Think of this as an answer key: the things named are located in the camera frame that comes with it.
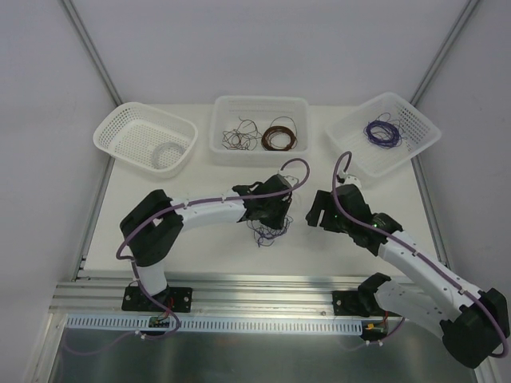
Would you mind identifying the purple wires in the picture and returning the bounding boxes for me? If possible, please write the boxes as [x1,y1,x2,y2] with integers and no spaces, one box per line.
[247,215,295,249]

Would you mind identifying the brown wire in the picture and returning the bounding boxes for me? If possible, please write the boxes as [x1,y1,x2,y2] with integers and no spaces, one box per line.
[221,129,260,152]
[260,116,299,152]
[237,115,259,139]

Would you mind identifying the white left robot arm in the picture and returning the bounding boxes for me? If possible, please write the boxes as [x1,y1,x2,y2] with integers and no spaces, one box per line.
[120,174,292,310]

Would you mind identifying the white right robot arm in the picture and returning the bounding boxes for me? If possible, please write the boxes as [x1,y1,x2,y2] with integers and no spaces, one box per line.
[306,184,510,369]

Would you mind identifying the white perforated right basket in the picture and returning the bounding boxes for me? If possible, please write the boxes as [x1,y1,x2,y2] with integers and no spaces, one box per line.
[325,92,442,186]

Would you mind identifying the white perforated basket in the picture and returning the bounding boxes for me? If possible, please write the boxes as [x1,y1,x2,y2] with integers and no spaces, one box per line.
[325,92,442,186]
[93,102,199,179]

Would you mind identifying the white slotted middle basket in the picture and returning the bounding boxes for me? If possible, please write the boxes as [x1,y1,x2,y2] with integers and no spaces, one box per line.
[209,96,311,168]

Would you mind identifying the white perforated left basket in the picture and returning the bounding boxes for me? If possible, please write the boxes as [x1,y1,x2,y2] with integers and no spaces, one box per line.
[93,102,199,179]

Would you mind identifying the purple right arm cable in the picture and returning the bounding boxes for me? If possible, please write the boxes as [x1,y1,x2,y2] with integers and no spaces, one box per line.
[333,151,510,357]

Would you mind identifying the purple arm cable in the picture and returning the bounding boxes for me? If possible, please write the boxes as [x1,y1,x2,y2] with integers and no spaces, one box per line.
[333,151,510,357]
[115,159,312,263]

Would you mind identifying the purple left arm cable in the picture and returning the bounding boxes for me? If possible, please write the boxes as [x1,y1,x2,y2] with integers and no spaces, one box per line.
[115,159,312,263]

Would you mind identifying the brown coiled wire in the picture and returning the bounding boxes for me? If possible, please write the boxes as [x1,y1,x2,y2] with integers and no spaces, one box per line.
[260,116,299,152]

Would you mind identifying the purple coiled wire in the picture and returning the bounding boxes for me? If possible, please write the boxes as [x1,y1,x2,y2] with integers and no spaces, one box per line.
[364,112,408,148]

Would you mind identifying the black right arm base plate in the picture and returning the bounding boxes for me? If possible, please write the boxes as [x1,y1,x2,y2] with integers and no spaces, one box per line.
[331,290,385,318]

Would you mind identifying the white coiled wire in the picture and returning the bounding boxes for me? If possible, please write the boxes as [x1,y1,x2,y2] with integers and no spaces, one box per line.
[152,142,188,172]

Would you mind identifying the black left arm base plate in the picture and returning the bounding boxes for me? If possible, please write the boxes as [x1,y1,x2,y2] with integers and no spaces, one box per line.
[121,286,193,313]

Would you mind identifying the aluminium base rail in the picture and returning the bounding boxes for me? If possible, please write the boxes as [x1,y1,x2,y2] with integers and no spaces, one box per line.
[50,272,366,318]

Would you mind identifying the right aluminium corner post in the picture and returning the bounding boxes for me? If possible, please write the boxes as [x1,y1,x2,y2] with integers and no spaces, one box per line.
[410,0,483,107]

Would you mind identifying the aluminium corner post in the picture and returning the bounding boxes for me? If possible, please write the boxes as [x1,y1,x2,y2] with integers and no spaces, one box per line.
[58,0,123,106]
[410,0,483,107]

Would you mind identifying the white slotted cable duct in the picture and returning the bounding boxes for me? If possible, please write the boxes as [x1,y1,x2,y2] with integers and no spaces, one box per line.
[65,314,362,336]

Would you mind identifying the left aluminium corner post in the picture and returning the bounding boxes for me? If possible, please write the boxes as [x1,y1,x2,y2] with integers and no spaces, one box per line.
[58,0,123,106]

